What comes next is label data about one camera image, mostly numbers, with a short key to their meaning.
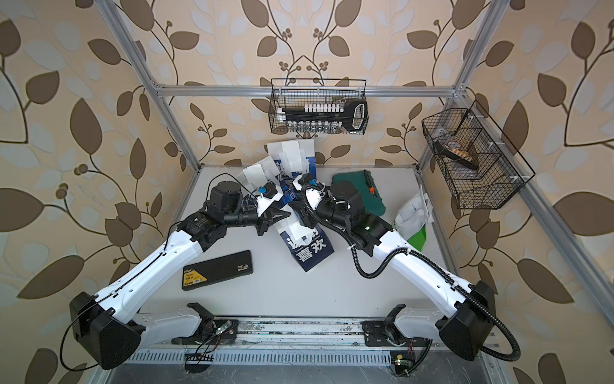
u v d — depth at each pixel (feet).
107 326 1.23
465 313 1.25
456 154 2.45
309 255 2.49
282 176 3.05
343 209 1.67
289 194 2.14
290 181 3.34
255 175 2.86
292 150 3.16
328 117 2.80
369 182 3.79
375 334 2.39
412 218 2.69
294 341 2.42
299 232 2.42
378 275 1.55
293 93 2.99
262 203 1.99
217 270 2.83
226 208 1.85
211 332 2.36
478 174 2.43
